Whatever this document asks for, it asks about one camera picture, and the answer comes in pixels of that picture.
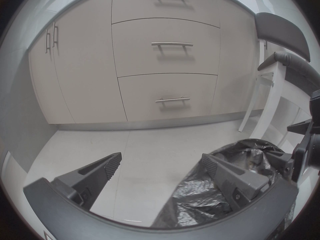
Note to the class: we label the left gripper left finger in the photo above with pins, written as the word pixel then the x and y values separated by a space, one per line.
pixel 87 181

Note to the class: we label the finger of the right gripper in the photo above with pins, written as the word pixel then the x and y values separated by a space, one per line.
pixel 301 127
pixel 283 161

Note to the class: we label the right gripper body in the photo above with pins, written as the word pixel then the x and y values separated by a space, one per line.
pixel 303 159

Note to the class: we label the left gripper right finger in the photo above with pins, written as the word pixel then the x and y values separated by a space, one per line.
pixel 237 184

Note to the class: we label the black plastic bag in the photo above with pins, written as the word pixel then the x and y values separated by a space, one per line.
pixel 200 191

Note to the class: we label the grey padded chair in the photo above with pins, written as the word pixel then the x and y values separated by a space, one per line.
pixel 282 31

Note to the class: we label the beige cabinet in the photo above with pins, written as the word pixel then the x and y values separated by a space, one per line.
pixel 82 71

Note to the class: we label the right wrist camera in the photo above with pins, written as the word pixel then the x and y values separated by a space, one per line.
pixel 315 101

